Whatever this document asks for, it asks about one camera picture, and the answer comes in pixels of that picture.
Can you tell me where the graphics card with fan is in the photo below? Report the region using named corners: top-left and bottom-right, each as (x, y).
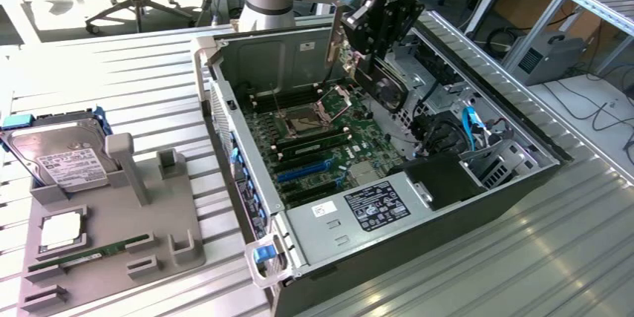
top-left (324, 0), bottom-right (412, 113)

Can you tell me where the metal socket cover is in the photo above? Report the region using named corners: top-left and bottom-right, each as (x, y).
top-left (314, 85), bottom-right (356, 121)

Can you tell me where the thin locking lever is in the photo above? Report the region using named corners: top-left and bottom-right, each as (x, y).
top-left (270, 82), bottom-right (287, 120)

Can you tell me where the metal disk bay cage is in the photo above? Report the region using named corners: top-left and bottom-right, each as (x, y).
top-left (372, 23), bottom-right (480, 154)

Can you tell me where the CPU socket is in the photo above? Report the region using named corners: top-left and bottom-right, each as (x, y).
top-left (279, 107), bottom-right (338, 140)

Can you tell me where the green motherboard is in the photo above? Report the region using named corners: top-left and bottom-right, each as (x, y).
top-left (242, 81), bottom-right (413, 210)

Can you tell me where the grey floor computer box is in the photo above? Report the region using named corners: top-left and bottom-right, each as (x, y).
top-left (514, 33), bottom-right (589, 86)

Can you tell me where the green RAM stick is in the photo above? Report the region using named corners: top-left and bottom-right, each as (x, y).
top-left (27, 233), bottom-right (153, 272)
top-left (279, 141), bottom-right (345, 159)

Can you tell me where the silver chipset heat sink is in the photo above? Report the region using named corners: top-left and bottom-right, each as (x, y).
top-left (349, 163), bottom-right (381, 184)

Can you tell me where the blue expansion slot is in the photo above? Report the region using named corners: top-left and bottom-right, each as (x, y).
top-left (275, 160), bottom-right (334, 184)

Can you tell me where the black plastic air shroud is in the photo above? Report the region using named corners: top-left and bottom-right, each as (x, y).
top-left (386, 153), bottom-right (490, 212)

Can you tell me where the black expansion slot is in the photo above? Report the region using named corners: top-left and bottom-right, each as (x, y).
top-left (290, 187), bottom-right (344, 205)
top-left (283, 180), bottom-right (334, 195)

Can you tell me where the black office chair base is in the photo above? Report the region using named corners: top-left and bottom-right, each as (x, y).
top-left (83, 0), bottom-right (195, 35)

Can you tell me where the open black PC case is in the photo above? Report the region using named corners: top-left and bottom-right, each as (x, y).
top-left (191, 14), bottom-right (576, 317)

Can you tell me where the grey power supply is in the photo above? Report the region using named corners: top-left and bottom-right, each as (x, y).
top-left (283, 174), bottom-right (441, 272)

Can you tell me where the blue case latch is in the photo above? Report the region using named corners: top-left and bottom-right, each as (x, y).
top-left (253, 245), bottom-right (277, 263)

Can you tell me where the silver hard disk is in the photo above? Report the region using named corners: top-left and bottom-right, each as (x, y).
top-left (0, 116), bottom-right (126, 194)

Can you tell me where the grey parts rack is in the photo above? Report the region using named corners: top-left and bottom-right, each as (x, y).
top-left (18, 132), bottom-right (207, 316)

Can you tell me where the silver CPU chip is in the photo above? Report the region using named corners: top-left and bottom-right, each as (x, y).
top-left (39, 212), bottom-right (83, 247)

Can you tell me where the blue disk wire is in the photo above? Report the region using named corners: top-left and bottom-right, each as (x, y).
top-left (460, 107), bottom-right (485, 153)

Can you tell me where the black wire bundle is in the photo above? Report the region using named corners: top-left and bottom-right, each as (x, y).
top-left (410, 114), bottom-right (470, 157)

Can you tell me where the aluminium profile frame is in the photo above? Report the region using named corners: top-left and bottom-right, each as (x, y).
top-left (500, 0), bottom-right (634, 76)

